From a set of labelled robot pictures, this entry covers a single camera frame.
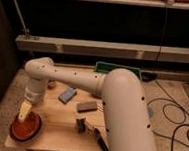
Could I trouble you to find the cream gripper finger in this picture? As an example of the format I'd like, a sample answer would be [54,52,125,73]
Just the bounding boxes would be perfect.
[18,101,32,122]

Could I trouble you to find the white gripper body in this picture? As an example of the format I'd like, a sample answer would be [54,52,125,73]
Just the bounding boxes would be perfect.
[24,87,45,104]

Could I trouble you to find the orange bowl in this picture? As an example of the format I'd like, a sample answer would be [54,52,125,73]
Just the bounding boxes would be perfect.
[9,109,43,140]

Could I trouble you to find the purple bowl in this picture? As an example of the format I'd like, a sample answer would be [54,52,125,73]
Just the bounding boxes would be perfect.
[7,115,44,146]

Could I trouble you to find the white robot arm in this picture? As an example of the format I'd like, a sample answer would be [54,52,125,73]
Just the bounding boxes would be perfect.
[24,57,157,151]

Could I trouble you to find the green plastic tray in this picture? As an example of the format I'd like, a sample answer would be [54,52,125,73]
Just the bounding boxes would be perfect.
[94,61,142,79]

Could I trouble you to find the small metal cup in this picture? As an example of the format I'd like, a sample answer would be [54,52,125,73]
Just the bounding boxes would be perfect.
[48,81,56,89]

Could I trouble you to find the blue sponge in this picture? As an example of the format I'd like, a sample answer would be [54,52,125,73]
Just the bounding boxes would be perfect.
[59,87,76,104]

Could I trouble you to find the wooden table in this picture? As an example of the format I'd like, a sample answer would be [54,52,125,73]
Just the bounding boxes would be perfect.
[4,60,123,151]

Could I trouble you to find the brown rectangular block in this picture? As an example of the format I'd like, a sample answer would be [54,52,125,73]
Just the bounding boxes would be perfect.
[77,101,98,113]

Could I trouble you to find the small dark toy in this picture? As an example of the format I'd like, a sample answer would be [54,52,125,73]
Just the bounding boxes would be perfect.
[76,118,88,133]

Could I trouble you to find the wooden shelf rack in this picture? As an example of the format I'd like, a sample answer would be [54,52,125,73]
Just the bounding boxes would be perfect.
[9,0,189,64]

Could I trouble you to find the black handled knife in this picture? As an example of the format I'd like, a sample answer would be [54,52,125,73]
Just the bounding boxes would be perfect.
[93,128,109,151]

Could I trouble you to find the black floor cable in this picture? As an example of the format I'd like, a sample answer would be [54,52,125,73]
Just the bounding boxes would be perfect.
[140,78,189,151]

